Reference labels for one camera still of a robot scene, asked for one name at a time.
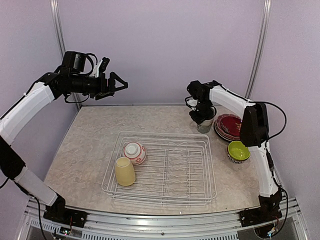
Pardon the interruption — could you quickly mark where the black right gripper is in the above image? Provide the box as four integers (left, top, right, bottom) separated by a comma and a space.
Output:
190, 98, 214, 124

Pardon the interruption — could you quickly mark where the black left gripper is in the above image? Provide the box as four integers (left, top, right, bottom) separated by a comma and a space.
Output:
70, 70, 128, 100

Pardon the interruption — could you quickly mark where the teal patterned cup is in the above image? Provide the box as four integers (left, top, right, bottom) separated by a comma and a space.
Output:
196, 118, 214, 134

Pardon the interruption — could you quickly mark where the pink polka dot plate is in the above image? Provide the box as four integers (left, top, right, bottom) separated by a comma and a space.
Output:
215, 113, 242, 141

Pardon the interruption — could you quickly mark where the large black round plate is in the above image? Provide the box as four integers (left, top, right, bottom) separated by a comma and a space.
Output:
213, 123, 240, 143

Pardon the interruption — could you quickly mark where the lime green bowl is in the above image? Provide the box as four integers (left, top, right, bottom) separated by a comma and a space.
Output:
227, 141, 251, 161

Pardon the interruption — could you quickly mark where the blue white patterned bowl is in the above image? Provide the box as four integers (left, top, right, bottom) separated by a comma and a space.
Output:
227, 148, 251, 164

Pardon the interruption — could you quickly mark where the white red patterned bowl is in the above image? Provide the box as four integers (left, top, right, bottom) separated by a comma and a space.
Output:
122, 141, 147, 165

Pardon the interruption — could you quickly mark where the pale yellow cup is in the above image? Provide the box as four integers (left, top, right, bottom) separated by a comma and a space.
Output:
115, 157, 136, 187

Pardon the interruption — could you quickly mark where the small black dish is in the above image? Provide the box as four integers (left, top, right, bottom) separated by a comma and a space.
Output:
217, 113, 242, 137

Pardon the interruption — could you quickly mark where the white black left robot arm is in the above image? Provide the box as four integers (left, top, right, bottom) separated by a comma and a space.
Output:
0, 51, 129, 223

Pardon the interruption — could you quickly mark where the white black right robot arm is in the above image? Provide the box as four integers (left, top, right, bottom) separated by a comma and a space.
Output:
185, 80, 282, 222

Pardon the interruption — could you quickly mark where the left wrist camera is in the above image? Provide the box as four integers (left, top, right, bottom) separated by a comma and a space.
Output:
89, 57, 110, 78

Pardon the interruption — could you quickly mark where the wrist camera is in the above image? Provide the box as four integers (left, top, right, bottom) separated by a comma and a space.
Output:
89, 57, 110, 78
184, 96, 198, 110

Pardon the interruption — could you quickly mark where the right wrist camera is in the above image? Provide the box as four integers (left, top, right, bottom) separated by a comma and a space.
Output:
184, 96, 198, 110

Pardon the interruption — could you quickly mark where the white wire dish rack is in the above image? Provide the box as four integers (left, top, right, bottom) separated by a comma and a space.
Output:
101, 131, 217, 206

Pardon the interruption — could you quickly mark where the aluminium frame post right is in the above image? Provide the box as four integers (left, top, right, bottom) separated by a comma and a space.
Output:
245, 0, 272, 99

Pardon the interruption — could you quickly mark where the aluminium frame post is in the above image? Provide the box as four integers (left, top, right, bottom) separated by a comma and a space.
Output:
49, 0, 82, 110
245, 0, 272, 99

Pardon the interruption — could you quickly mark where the aluminium frame post left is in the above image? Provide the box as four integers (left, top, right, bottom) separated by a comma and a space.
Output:
49, 0, 82, 110

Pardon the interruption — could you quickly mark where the aluminium front rail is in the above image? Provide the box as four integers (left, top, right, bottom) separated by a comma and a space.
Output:
15, 198, 309, 240

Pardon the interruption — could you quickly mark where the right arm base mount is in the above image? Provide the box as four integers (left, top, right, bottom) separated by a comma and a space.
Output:
239, 203, 283, 227

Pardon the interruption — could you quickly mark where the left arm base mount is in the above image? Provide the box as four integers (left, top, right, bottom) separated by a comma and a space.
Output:
43, 196, 88, 228

